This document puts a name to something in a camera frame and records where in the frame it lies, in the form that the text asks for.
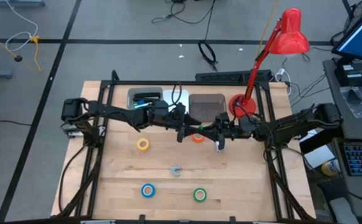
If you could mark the small blue stapler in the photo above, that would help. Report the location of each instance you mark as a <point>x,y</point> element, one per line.
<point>141,101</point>

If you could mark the yellow and white bottle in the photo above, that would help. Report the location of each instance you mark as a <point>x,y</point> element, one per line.
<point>330,168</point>

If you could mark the black floor puck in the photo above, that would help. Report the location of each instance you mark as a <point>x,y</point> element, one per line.
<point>18,58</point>

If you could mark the green tape roll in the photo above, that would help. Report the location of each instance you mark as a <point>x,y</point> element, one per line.
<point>194,195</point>

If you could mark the light grey plastic bin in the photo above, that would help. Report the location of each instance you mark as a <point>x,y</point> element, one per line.
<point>130,93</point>

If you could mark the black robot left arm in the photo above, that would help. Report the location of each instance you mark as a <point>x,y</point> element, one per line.
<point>112,110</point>

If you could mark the black stapler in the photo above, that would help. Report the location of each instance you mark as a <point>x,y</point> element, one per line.
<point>146,96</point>

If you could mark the orange tape roll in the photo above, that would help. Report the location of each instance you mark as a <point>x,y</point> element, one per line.
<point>196,139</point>

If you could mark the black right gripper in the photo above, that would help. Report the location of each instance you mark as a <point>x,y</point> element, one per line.
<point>230,129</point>

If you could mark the yellow tape roll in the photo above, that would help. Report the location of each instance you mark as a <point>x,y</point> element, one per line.
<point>138,144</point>

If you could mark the black mini computer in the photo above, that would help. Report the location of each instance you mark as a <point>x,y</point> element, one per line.
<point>352,77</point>

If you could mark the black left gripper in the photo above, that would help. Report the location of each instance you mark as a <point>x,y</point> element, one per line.
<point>165,116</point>

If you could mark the mint green stapler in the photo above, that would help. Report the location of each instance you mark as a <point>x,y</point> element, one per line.
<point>142,105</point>

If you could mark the red desk lamp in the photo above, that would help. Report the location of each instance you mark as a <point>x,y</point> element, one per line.
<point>290,34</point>

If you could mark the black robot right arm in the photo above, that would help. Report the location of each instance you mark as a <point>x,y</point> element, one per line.
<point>293,123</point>

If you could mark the white paper box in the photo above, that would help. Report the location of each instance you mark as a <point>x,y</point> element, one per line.
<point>319,155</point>

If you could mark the dark translucent plastic bin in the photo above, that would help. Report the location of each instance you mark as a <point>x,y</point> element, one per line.
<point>206,105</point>

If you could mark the grey side desk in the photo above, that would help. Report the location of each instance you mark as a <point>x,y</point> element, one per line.
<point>349,127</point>

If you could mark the clear plastic bag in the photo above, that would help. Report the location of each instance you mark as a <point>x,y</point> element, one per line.
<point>356,102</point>

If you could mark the white plastic bin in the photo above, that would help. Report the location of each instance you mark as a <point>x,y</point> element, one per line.
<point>185,99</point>

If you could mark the grey-blue staple remover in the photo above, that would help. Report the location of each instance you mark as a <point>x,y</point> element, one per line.
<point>175,171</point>

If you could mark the black aluminium table frame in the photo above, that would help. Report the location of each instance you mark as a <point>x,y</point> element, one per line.
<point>122,82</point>

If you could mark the blue tape roll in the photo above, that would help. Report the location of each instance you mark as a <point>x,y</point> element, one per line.
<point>142,190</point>

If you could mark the grey cart base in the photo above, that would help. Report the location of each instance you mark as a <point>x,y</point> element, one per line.
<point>16,2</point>

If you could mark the white power plug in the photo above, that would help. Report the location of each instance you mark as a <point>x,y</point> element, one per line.
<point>280,73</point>

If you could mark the black power strip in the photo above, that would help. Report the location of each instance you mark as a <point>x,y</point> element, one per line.
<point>218,76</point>

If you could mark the lilac staple remover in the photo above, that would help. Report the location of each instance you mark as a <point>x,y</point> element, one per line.
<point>220,147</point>

